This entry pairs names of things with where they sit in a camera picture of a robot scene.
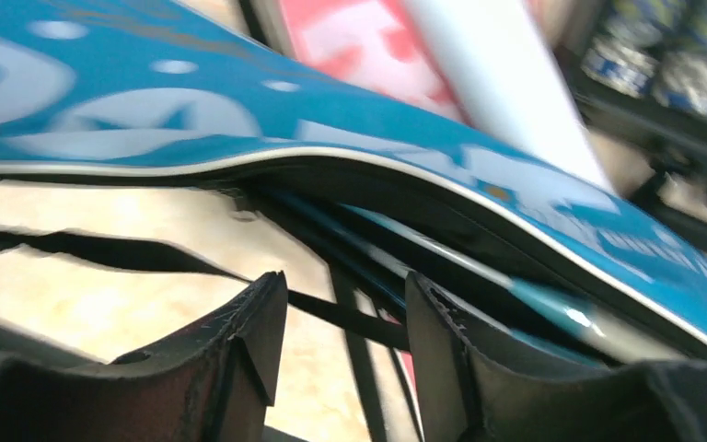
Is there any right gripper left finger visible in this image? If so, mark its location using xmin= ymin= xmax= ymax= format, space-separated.
xmin=0 ymin=273 xmax=287 ymax=441

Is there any black poker chip case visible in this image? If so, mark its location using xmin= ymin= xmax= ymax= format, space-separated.
xmin=556 ymin=1 xmax=707 ymax=252

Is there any white shuttlecock tube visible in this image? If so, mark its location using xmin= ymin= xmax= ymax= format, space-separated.
xmin=404 ymin=0 xmax=614 ymax=192

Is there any pink racket cover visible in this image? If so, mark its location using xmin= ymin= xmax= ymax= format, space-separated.
xmin=278 ymin=0 xmax=465 ymax=122

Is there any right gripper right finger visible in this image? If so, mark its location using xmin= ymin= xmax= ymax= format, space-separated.
xmin=405 ymin=273 xmax=707 ymax=441

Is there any blue badminton racket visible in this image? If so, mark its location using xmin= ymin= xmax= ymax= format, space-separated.
xmin=350 ymin=207 xmax=688 ymax=363

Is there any blue racket cover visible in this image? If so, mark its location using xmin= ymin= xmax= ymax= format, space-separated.
xmin=0 ymin=0 xmax=707 ymax=442

